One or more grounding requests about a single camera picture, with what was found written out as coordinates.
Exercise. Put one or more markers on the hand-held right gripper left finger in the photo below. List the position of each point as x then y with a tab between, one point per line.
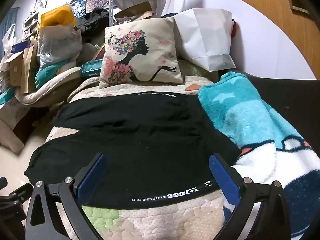
92	176

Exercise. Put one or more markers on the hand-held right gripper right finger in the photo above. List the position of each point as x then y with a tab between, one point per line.
223	177

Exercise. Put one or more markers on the black pants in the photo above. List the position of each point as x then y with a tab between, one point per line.
140	142

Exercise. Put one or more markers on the teal and white fleece blanket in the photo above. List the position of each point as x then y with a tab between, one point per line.
250	115

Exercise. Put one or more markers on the quilted heart-print bedspread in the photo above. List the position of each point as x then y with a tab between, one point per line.
162	220

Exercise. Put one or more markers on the beige patterned mattress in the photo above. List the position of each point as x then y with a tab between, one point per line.
15	120

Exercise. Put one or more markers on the beige padded mat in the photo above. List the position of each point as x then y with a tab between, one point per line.
50	87

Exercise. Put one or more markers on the teal wipes packet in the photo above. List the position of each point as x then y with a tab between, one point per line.
91	68

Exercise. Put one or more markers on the teal diaper pack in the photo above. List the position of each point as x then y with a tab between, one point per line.
48	72

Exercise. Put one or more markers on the floral silhouette print cushion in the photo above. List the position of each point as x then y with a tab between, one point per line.
140	65

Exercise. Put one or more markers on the brown paper bag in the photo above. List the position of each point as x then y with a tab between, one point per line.
29	67

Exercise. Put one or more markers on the brown cardboard box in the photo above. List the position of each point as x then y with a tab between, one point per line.
13	67

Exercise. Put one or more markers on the clear plastic bag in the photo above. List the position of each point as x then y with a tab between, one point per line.
57	45

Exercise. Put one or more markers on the white paper bag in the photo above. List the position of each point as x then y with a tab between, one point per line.
205	37

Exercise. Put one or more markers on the blue box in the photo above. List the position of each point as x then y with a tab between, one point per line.
21	47

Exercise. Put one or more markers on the black bag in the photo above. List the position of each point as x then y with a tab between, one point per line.
95	22

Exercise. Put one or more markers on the white plastic bag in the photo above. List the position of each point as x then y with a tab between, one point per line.
8	37

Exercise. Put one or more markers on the white shelf unit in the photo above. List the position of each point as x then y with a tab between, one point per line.
31	25

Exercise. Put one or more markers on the yellow bag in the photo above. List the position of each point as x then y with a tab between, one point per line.
56	16

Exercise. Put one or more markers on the wooden wardrobe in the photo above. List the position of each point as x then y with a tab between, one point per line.
262	12

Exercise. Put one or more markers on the flat cardboard piece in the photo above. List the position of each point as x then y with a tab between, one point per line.
135	8

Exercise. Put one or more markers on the blue curtain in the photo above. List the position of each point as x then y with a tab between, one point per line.
8	17

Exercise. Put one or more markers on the small dark wall poster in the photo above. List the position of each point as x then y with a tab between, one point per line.
78	5

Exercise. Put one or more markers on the large purple wall poster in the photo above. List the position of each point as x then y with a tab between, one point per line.
98	0

